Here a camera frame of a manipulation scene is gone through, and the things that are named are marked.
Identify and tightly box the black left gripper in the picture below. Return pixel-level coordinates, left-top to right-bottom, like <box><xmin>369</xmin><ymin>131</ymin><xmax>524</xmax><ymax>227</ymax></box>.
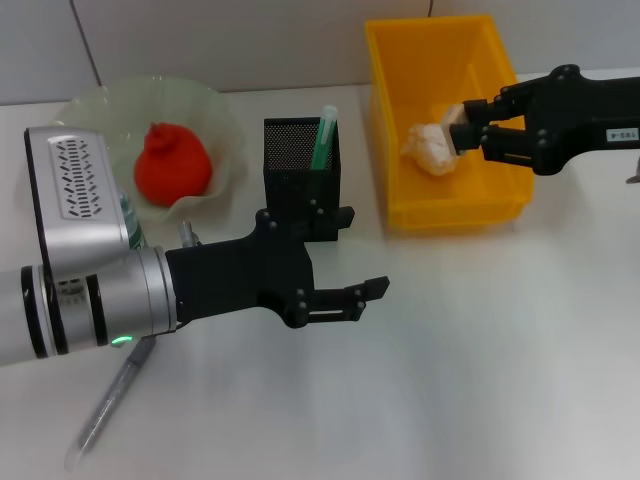
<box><xmin>164</xmin><ymin>199</ymin><xmax>391</xmax><ymax>331</ymax></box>

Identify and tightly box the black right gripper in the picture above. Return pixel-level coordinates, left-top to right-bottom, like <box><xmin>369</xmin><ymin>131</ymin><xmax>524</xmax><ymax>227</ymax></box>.
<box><xmin>449</xmin><ymin>64</ymin><xmax>640</xmax><ymax>176</ymax></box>

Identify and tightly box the beige eraser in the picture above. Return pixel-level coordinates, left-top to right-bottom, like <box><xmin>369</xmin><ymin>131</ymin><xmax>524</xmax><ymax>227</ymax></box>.
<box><xmin>439</xmin><ymin>103</ymin><xmax>469</xmax><ymax>157</ymax></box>

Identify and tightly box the white paper ball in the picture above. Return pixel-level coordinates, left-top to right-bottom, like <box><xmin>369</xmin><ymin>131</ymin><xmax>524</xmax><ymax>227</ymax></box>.
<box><xmin>402</xmin><ymin>122</ymin><xmax>459</xmax><ymax>176</ymax></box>

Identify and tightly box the mint green pen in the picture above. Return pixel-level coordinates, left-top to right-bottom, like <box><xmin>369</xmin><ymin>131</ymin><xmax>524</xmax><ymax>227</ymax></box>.
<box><xmin>305</xmin><ymin>103</ymin><xmax>340</xmax><ymax>201</ymax></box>

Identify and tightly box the red-orange toy orange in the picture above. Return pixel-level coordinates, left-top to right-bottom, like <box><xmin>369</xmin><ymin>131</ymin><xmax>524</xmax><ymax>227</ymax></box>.
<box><xmin>133</xmin><ymin>121</ymin><xmax>214</xmax><ymax>207</ymax></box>

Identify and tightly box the clear water bottle green label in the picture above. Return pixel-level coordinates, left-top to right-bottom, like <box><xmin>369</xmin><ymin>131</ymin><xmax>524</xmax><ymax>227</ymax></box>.
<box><xmin>119</xmin><ymin>184</ymin><xmax>149</xmax><ymax>251</ymax></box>

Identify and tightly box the silver glitter pen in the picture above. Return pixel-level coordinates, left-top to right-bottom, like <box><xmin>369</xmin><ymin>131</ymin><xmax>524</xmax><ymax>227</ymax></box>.
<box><xmin>64</xmin><ymin>339</ymin><xmax>156</xmax><ymax>474</ymax></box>

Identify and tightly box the black mesh pen holder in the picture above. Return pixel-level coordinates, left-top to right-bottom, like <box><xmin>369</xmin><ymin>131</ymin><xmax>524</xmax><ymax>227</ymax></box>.
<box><xmin>263</xmin><ymin>115</ymin><xmax>342</xmax><ymax>241</ymax></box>

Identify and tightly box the translucent wavy fruit plate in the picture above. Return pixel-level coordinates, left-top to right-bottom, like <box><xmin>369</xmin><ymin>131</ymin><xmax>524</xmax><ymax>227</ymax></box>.
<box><xmin>52</xmin><ymin>75</ymin><xmax>247</xmax><ymax>224</ymax></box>

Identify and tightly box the yellow plastic bin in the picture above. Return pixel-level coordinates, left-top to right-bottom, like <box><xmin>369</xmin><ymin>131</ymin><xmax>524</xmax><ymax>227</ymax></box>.
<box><xmin>364</xmin><ymin>13</ymin><xmax>542</xmax><ymax>234</ymax></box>

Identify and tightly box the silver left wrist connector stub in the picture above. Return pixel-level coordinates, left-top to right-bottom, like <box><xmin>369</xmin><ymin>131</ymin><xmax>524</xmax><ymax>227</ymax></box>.
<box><xmin>178</xmin><ymin>219</ymin><xmax>200</xmax><ymax>249</ymax></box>

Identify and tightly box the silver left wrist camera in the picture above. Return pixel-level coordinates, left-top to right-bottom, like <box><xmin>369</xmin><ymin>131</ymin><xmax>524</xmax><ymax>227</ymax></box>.
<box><xmin>23</xmin><ymin>126</ymin><xmax>136</xmax><ymax>281</ymax></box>

